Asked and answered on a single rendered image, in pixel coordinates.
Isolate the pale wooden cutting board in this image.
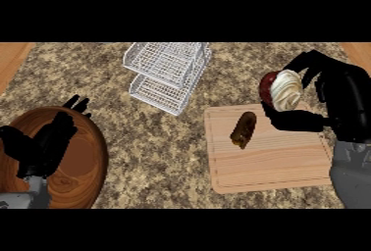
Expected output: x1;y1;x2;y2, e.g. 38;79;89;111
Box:
202;103;335;195

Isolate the white wire tiered basket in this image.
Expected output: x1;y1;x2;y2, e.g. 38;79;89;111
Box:
121;42;213;117

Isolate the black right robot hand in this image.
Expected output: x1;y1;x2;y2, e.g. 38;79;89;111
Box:
260;49;371;143

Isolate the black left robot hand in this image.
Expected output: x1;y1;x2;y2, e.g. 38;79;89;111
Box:
0;94;93;179

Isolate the round brown wooden bowl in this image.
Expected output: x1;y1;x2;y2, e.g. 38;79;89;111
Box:
0;106;111;210

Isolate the red cupcake with white frosting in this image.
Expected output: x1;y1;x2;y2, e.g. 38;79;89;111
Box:
258;69;304;112

